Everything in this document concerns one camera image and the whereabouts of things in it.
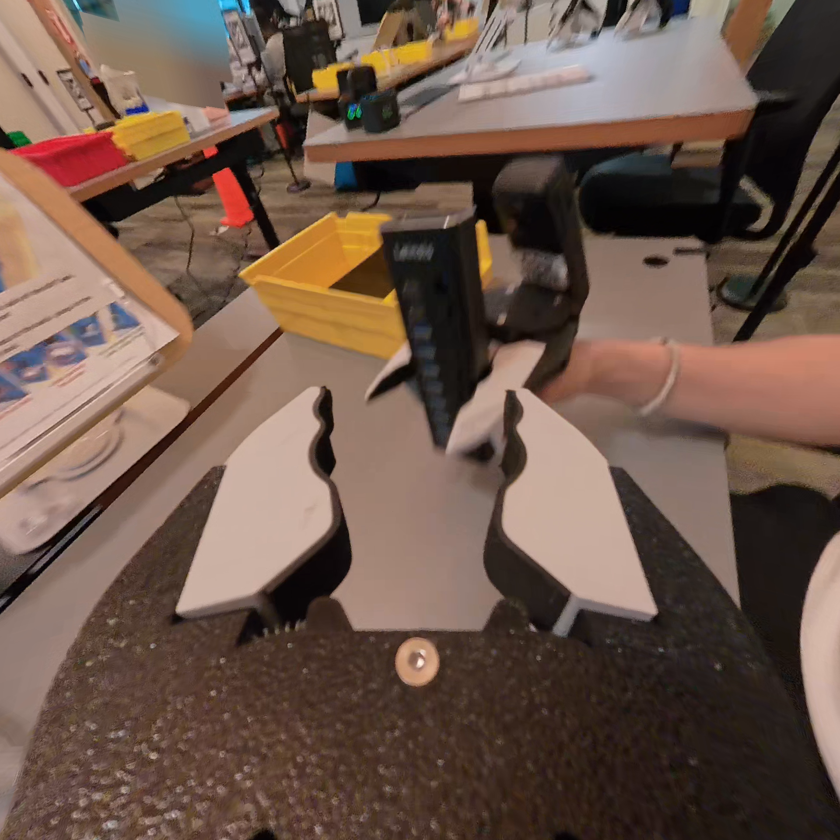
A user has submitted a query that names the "grey desk with wooden edge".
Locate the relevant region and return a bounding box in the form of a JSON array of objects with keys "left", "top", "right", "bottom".
[{"left": 302, "top": 16, "right": 760, "bottom": 166}]

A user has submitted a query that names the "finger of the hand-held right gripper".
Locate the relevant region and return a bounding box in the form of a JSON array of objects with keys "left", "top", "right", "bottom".
[
  {"left": 364, "top": 343, "right": 417, "bottom": 403},
  {"left": 445, "top": 340, "right": 549, "bottom": 462}
]

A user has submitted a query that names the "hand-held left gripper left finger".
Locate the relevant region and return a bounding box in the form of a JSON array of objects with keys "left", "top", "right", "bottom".
[{"left": 176, "top": 386, "right": 352, "bottom": 622}]

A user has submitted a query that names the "red plastic bin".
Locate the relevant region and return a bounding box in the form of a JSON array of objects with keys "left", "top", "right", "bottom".
[{"left": 12, "top": 131, "right": 130, "bottom": 189}]

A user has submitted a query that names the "orange traffic cone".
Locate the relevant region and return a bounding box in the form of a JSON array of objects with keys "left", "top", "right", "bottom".
[{"left": 218, "top": 167, "right": 257, "bottom": 228}]

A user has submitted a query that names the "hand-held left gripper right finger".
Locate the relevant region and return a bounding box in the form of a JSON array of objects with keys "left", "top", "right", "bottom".
[{"left": 484, "top": 388, "right": 660, "bottom": 637}]

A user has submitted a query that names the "person's right hand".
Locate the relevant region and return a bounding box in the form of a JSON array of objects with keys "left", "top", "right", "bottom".
[{"left": 540, "top": 340, "right": 651, "bottom": 406}]

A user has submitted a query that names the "black device with green display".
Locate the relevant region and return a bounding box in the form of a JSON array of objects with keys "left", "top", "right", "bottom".
[
  {"left": 335, "top": 66, "right": 379, "bottom": 131},
  {"left": 360, "top": 90, "right": 403, "bottom": 135}
]

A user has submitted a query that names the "black tripod stand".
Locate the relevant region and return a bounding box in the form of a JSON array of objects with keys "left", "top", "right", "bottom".
[{"left": 717, "top": 141, "right": 840, "bottom": 343}]

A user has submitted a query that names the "black printed usb hub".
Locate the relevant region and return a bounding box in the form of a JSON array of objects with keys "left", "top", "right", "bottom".
[{"left": 379, "top": 209, "right": 494, "bottom": 455}]

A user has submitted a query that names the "small yellow bin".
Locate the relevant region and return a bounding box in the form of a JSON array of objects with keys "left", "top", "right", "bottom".
[{"left": 107, "top": 110, "right": 193, "bottom": 163}]

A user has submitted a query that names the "yellow plastic bin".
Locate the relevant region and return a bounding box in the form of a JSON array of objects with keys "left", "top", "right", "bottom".
[{"left": 238, "top": 211, "right": 495, "bottom": 361}]

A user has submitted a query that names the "white label strip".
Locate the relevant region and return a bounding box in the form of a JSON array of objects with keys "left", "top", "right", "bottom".
[{"left": 456, "top": 64, "right": 593, "bottom": 104}]

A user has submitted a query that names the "white bead bracelet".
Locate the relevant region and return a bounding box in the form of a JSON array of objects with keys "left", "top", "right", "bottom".
[{"left": 637, "top": 336, "right": 683, "bottom": 419}]

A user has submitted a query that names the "wooden office desk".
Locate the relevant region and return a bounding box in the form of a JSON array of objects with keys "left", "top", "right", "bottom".
[{"left": 66, "top": 107, "right": 282, "bottom": 252}]

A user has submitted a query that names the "person's right forearm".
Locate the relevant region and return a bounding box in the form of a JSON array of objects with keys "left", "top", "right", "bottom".
[{"left": 656, "top": 333, "right": 840, "bottom": 448}]

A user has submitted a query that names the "printed instruction sheet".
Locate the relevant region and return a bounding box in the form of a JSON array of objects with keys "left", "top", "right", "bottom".
[{"left": 0, "top": 177, "right": 180, "bottom": 473}]

